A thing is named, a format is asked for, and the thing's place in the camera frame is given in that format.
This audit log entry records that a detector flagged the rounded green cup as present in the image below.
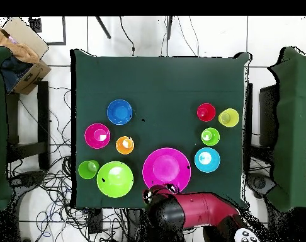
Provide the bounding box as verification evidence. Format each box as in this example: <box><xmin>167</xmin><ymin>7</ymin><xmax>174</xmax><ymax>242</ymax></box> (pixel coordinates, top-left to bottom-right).
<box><xmin>200</xmin><ymin>127</ymin><xmax>221</xmax><ymax>147</ymax></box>

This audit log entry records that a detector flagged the large pink bowl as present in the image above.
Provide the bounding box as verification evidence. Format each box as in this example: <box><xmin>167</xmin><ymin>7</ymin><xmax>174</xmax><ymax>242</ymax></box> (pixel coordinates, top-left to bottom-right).
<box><xmin>142</xmin><ymin>147</ymin><xmax>192</xmax><ymax>193</ymax></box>

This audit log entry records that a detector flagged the large green bowl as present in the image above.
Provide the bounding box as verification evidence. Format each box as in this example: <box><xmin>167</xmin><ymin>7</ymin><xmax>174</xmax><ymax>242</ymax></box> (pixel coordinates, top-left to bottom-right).
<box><xmin>96</xmin><ymin>161</ymin><xmax>134</xmax><ymax>199</ymax></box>

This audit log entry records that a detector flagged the small cyan bowl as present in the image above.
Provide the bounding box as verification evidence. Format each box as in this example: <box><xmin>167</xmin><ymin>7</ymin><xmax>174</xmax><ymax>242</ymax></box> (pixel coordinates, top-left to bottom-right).
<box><xmin>194</xmin><ymin>147</ymin><xmax>221</xmax><ymax>174</ymax></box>

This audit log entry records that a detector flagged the orange cup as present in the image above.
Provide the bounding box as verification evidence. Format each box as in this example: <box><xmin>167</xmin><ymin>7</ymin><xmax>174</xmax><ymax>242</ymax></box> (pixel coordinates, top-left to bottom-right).
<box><xmin>115</xmin><ymin>135</ymin><xmax>135</xmax><ymax>155</ymax></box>

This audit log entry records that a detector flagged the black power strip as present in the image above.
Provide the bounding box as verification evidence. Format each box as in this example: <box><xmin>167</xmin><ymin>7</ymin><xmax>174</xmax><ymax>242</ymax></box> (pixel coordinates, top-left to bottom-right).
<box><xmin>88</xmin><ymin>208</ymin><xmax>104</xmax><ymax>234</ymax></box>

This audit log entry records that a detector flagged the tall green cup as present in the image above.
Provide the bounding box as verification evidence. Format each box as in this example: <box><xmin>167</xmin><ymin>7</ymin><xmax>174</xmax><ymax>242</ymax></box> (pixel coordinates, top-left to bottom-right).
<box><xmin>77</xmin><ymin>159</ymin><xmax>100</xmax><ymax>180</ymax></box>

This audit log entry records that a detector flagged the red cup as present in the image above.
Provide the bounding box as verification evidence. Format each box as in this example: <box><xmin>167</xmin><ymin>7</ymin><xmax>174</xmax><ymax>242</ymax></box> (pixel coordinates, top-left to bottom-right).
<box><xmin>196</xmin><ymin>102</ymin><xmax>217</xmax><ymax>122</ymax></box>

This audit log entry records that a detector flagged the small blue bowl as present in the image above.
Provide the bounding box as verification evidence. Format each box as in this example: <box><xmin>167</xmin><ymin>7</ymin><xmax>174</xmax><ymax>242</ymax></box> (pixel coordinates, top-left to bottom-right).
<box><xmin>106</xmin><ymin>98</ymin><xmax>133</xmax><ymax>126</ymax></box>

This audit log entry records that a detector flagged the small magenta bowl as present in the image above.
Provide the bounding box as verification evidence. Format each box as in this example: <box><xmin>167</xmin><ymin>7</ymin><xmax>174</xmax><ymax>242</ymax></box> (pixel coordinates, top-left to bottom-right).
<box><xmin>84</xmin><ymin>122</ymin><xmax>111</xmax><ymax>150</ymax></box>

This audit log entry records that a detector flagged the grey chair base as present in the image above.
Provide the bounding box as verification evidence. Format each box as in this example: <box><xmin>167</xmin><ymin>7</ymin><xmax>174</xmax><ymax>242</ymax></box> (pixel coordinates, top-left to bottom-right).
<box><xmin>246</xmin><ymin>172</ymin><xmax>277</xmax><ymax>200</ymax></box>
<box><xmin>9</xmin><ymin>170</ymin><xmax>47</xmax><ymax>188</ymax></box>

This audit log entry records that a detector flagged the yellow cup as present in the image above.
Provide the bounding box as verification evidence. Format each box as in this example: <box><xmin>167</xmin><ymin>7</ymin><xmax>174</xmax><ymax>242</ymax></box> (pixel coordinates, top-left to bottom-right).
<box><xmin>217</xmin><ymin>108</ymin><xmax>240</xmax><ymax>129</ymax></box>

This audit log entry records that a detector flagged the dark green tablecloth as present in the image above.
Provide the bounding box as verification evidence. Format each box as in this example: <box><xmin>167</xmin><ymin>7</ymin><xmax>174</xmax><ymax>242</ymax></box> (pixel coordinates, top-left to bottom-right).
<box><xmin>70</xmin><ymin>49</ymin><xmax>252</xmax><ymax>210</ymax></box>

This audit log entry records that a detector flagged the black box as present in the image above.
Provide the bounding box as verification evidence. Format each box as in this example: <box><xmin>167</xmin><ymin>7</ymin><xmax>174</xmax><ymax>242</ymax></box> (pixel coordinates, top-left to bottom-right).
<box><xmin>258</xmin><ymin>84</ymin><xmax>280</xmax><ymax>147</ymax></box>

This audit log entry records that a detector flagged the black tripod leg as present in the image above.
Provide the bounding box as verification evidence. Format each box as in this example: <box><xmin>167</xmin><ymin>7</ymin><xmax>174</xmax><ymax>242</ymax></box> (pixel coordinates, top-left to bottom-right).
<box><xmin>94</xmin><ymin>16</ymin><xmax>112</xmax><ymax>40</ymax></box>
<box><xmin>166</xmin><ymin>16</ymin><xmax>174</xmax><ymax>40</ymax></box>

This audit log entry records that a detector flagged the cardboard box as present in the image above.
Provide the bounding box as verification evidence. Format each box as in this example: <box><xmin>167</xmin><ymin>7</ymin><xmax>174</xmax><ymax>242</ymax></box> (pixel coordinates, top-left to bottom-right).
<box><xmin>0</xmin><ymin>16</ymin><xmax>52</xmax><ymax>96</ymax></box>

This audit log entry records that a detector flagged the black stool frame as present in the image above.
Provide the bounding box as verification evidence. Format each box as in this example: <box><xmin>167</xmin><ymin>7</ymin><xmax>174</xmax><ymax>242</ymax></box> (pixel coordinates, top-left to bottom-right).
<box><xmin>5</xmin><ymin>81</ymin><xmax>51</xmax><ymax>172</ymax></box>

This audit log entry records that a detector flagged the black floor cable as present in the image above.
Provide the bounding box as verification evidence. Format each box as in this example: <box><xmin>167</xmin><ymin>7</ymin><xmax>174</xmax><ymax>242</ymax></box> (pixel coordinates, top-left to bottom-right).
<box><xmin>118</xmin><ymin>16</ymin><xmax>136</xmax><ymax>57</ymax></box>

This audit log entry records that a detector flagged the black floor frame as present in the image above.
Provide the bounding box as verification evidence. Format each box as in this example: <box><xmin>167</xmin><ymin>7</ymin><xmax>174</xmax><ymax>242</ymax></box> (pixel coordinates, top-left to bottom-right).
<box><xmin>29</xmin><ymin>16</ymin><xmax>67</xmax><ymax>46</ymax></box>

